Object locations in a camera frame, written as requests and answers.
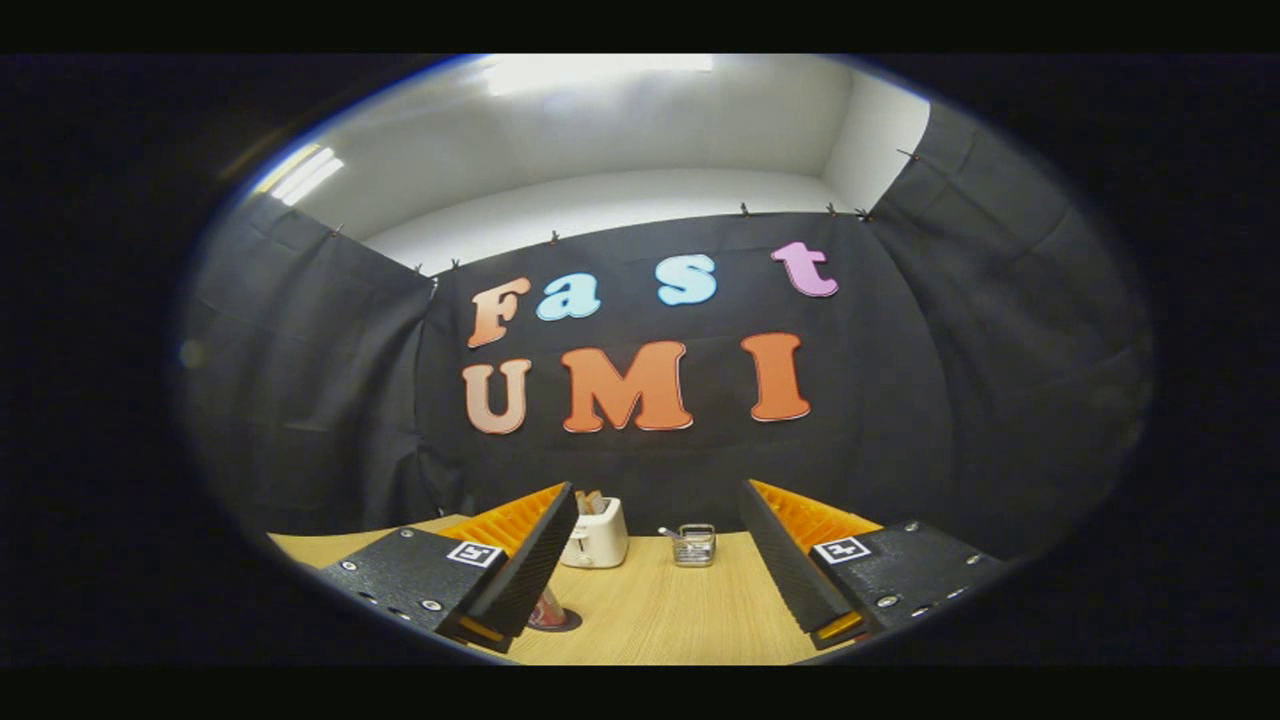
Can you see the silver juice bottle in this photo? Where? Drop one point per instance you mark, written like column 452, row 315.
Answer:
column 548, row 610

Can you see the brown round coaster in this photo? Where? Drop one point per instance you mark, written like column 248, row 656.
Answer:
column 573, row 620

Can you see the wooden table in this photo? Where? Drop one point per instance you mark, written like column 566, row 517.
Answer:
column 660, row 610

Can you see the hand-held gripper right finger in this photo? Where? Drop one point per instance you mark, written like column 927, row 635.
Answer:
column 790, row 570

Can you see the metal spoon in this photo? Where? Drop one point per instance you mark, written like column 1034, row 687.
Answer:
column 667, row 533

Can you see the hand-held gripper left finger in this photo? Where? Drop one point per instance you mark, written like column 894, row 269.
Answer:
column 530, row 580

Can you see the white toaster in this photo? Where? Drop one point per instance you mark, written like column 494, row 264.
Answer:
column 600, row 542

